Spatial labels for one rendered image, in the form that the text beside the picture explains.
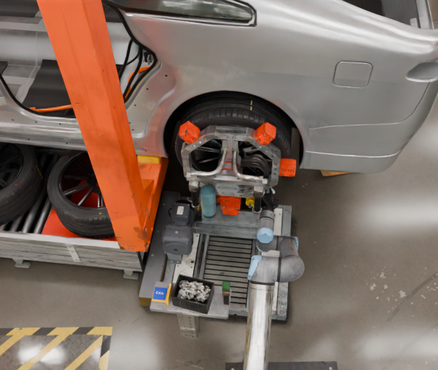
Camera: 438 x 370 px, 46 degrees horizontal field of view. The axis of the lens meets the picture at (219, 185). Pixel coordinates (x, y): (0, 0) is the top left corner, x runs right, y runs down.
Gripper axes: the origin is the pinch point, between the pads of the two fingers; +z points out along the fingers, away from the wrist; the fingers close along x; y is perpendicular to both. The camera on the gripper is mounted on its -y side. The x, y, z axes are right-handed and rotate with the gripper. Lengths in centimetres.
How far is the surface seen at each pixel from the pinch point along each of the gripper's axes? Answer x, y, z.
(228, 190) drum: -0.4, -28.2, -21.4
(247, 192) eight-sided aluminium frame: -8.8, -6.9, -6.2
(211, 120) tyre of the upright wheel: 12, -58, 1
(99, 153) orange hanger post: -1, -104, -47
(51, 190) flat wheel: -104, -85, -9
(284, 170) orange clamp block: 22.6, -9.7, -6.9
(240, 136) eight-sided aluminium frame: 22, -44, -7
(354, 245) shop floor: -1, 90, 3
